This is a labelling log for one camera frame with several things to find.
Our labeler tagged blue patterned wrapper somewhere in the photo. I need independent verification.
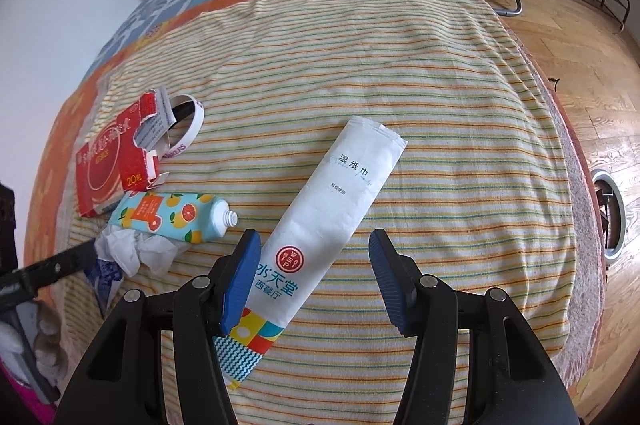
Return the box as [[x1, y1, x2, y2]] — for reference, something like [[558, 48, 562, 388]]
[[84, 255, 123, 318]]

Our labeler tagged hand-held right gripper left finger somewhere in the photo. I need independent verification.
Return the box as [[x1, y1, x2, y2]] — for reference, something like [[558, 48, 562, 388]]
[[52, 229, 263, 425]]

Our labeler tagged fruit print tube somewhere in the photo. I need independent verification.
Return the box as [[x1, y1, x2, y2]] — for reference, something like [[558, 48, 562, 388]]
[[109, 191, 239, 246]]

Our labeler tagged striped yellow blanket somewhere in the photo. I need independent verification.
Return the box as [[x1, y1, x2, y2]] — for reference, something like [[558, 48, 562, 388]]
[[65, 0, 578, 425]]

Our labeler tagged white round appliance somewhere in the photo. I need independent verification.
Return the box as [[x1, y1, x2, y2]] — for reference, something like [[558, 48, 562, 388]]
[[590, 170, 626, 256]]

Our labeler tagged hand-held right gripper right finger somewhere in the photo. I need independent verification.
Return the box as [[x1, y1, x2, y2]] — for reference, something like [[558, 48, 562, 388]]
[[367, 229, 583, 425]]

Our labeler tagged red cardboard box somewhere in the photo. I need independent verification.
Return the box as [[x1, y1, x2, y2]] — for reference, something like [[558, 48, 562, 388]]
[[75, 87, 176, 218]]

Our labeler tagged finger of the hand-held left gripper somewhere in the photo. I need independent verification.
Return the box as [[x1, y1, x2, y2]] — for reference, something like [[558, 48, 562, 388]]
[[0, 239, 98, 311]]

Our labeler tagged white tape ring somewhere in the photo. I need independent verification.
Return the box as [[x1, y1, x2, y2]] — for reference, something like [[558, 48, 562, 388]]
[[160, 92, 205, 158]]

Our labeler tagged person's left hand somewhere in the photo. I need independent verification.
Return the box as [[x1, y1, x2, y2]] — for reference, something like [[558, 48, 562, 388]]
[[32, 302, 68, 378]]

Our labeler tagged white tissue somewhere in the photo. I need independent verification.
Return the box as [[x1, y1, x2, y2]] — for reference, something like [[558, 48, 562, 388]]
[[95, 225, 176, 277]]

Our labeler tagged white wet wipe packet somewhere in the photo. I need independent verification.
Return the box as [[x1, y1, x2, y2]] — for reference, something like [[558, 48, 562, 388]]
[[214, 115, 408, 391]]

